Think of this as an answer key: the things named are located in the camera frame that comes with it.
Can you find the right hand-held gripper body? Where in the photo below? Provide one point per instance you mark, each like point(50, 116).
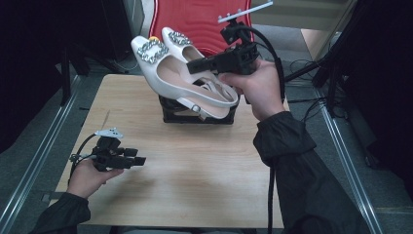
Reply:
point(238, 57)

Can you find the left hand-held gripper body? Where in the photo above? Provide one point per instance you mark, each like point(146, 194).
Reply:
point(108, 156)

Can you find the white slingback heel shoe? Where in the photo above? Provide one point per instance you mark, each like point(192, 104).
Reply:
point(181, 87)
point(181, 42)

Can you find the red and black shoe rack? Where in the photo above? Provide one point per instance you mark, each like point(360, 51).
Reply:
point(201, 26)

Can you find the person's left hand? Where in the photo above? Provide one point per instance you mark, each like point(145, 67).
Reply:
point(89, 178)

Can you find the person's right hand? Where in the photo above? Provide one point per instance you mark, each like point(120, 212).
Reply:
point(263, 87)

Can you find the yellow ball knob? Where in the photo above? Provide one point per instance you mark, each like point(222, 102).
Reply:
point(155, 38)

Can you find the black metal stand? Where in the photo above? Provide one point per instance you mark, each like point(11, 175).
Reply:
point(66, 81)
point(332, 84)

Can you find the dark curtain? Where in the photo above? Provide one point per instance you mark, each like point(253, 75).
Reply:
point(383, 81)
point(29, 65)

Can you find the metal floor rail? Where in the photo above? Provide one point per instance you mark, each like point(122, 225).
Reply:
point(347, 162)
point(39, 143)

